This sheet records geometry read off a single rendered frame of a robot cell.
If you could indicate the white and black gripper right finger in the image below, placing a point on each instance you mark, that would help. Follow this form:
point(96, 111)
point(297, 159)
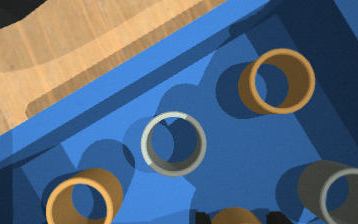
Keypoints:
point(277, 217)

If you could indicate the bronze bushing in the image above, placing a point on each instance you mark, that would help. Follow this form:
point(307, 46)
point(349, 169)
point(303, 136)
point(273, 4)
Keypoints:
point(235, 215)
point(60, 209)
point(300, 77)

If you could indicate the blue tray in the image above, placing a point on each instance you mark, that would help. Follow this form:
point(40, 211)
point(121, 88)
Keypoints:
point(252, 160)

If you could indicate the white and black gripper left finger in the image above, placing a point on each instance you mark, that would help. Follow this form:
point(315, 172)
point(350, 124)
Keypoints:
point(202, 218)

